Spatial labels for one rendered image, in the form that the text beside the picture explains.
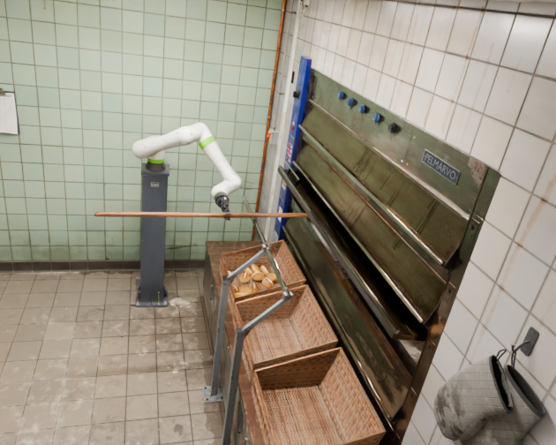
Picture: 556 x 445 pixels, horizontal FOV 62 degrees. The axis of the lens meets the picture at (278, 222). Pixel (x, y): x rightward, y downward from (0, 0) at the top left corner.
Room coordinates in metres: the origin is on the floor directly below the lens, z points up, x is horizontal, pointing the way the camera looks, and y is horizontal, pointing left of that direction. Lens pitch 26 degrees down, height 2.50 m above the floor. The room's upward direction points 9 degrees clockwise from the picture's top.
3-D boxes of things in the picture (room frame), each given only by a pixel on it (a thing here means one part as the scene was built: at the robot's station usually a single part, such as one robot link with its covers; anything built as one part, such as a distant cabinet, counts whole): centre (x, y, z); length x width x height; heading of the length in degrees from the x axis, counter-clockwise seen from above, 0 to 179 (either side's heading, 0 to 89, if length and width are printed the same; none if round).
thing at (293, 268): (2.81, 0.07, 0.72); 0.56 x 0.49 x 0.28; 19
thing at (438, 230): (2.35, -0.37, 1.80); 1.79 x 0.11 x 0.19; 18
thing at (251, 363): (2.24, -0.12, 0.72); 0.56 x 0.49 x 0.28; 19
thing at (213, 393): (2.46, 0.20, 0.59); 1.27 x 0.31 x 1.17; 18
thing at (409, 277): (2.35, -0.37, 1.54); 1.79 x 0.11 x 0.19; 18
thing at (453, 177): (2.36, -0.39, 1.99); 1.80 x 0.08 x 0.21; 18
